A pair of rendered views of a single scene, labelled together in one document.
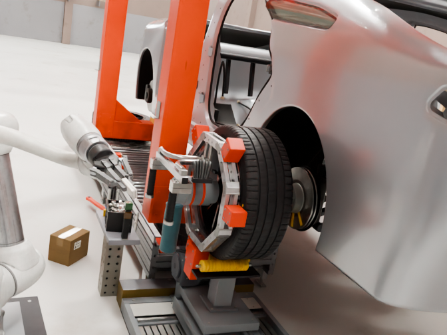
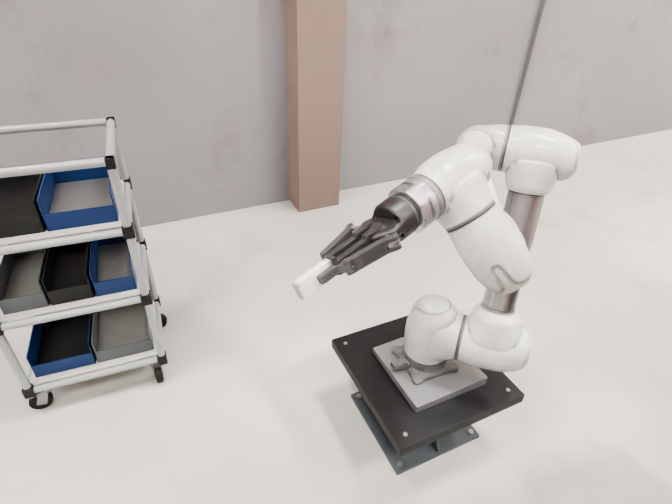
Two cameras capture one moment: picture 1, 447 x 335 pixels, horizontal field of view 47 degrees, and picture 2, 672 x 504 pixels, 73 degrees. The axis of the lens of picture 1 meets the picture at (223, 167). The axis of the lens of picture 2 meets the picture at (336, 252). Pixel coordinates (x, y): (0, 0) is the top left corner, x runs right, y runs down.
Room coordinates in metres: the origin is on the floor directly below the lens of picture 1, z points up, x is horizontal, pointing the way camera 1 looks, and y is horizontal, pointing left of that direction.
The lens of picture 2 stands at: (1.49, -0.29, 1.56)
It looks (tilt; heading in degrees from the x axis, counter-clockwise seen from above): 35 degrees down; 92
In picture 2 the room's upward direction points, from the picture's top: 2 degrees clockwise
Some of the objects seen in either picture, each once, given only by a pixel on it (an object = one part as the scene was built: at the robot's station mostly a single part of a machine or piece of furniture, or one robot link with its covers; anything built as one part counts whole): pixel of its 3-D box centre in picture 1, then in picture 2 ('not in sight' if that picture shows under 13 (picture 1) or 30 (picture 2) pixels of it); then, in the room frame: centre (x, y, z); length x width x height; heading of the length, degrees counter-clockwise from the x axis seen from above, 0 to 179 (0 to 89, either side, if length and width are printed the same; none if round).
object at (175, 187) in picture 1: (180, 186); not in sight; (2.16, 0.17, 0.93); 0.09 x 0.05 x 0.05; 115
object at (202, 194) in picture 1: (193, 190); not in sight; (2.37, 0.12, 0.85); 0.21 x 0.14 x 0.14; 115
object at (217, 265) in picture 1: (223, 265); not in sight; (2.34, -0.09, 0.51); 0.29 x 0.06 x 0.06; 115
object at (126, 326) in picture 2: not in sight; (73, 271); (0.47, 1.00, 0.50); 0.54 x 0.42 x 1.00; 25
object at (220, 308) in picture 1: (221, 287); not in sight; (2.47, -0.10, 0.32); 0.40 x 0.30 x 0.28; 25
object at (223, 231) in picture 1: (207, 191); not in sight; (2.40, 0.05, 0.85); 0.54 x 0.07 x 0.54; 25
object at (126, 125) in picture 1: (140, 119); not in sight; (4.68, 0.82, 0.69); 0.52 x 0.17 x 0.35; 115
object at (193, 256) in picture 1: (203, 259); not in sight; (2.42, 0.02, 0.48); 0.16 x 0.12 x 0.17; 115
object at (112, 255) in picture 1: (111, 260); not in sight; (2.78, 0.55, 0.21); 0.10 x 0.10 x 0.42; 25
